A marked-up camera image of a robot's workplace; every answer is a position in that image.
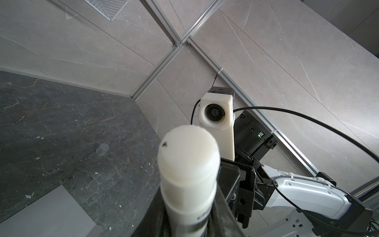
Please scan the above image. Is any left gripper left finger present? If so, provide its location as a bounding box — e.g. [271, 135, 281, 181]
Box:
[131, 189, 170, 237]

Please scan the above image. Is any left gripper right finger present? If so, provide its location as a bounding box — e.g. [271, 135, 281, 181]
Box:
[208, 185, 245, 237]

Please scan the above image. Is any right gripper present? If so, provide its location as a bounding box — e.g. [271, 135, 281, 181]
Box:
[219, 158, 275, 229]

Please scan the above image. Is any white glue stick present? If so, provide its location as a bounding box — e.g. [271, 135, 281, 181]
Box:
[158, 125, 221, 237]

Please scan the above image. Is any grey purple envelope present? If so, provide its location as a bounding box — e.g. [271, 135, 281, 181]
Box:
[1, 185, 103, 237]

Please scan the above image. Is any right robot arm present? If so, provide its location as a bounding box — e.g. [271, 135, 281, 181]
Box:
[218, 108, 379, 237]

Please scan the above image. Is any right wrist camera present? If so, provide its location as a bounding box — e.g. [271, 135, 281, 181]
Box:
[197, 87, 235, 161]

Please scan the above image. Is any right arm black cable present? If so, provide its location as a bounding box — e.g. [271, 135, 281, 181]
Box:
[190, 99, 379, 237]

